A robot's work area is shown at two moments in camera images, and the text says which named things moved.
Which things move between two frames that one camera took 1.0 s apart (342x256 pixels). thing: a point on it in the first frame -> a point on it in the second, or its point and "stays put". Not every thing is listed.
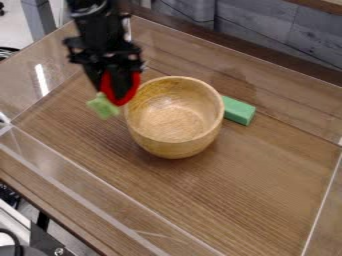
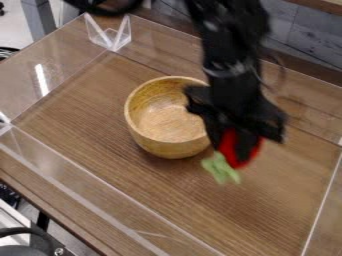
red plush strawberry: [106, 101] -> [226, 163]
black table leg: [43, 220] stays put
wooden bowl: [174, 116] stays put
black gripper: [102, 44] -> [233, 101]
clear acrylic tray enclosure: [218, 165] stays put
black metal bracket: [46, 243] stays put
